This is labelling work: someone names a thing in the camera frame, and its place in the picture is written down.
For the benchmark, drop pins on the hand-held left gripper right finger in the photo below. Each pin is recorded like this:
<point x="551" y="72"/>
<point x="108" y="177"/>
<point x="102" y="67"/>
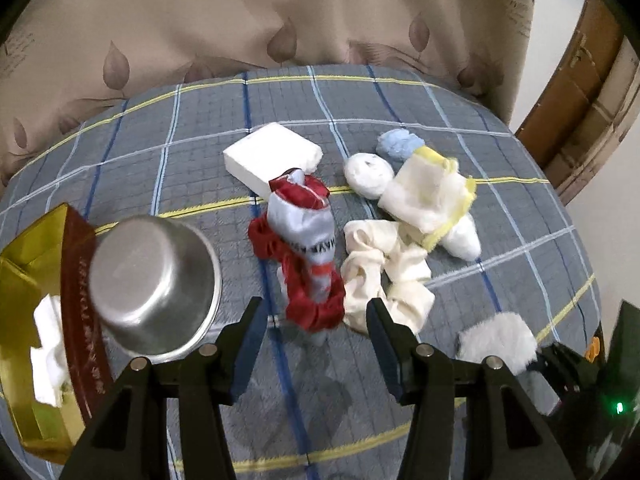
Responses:
<point x="385" y="345"/>

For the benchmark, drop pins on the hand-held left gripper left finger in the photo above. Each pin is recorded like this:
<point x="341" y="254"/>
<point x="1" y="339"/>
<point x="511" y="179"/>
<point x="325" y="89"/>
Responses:
<point x="252" y="340"/>

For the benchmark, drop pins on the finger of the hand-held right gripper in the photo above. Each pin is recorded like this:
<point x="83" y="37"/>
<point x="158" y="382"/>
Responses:
<point x="570" y="372"/>

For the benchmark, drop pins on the cream scrunchie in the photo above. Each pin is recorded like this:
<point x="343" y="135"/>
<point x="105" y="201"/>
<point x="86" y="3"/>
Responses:
<point x="367" y="270"/>

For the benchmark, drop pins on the white fluffy puff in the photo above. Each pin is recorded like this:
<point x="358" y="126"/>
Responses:
<point x="497" y="337"/>

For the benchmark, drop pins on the white and red sock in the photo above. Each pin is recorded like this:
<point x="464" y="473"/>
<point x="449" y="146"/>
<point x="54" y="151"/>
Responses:
<point x="302" y="230"/>

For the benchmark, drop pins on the white cloth with yellow trim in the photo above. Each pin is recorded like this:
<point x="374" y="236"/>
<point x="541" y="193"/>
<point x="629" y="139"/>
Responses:
<point x="425" y="192"/>

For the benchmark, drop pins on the white yarn ball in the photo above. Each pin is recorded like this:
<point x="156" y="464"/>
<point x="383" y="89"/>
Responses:
<point x="367" y="175"/>

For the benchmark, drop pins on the blue fluffy cloth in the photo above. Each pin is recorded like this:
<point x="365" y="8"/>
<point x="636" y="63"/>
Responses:
<point x="397" y="144"/>

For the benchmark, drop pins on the gold tin box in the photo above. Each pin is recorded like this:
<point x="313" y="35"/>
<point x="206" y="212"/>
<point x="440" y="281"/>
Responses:
<point x="20" y="270"/>

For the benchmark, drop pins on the stainless steel bowl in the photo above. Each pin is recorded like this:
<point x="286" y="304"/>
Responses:
<point x="150" y="280"/>

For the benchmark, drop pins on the white foam block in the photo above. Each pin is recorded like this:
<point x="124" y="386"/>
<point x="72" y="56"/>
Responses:
<point x="272" y="152"/>

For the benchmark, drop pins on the white folded cloth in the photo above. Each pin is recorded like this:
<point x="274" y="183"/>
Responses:
<point x="47" y="355"/>

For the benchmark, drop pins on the beige leaf print curtain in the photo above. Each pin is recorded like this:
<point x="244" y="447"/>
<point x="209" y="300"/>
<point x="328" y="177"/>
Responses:
<point x="200" y="15"/>

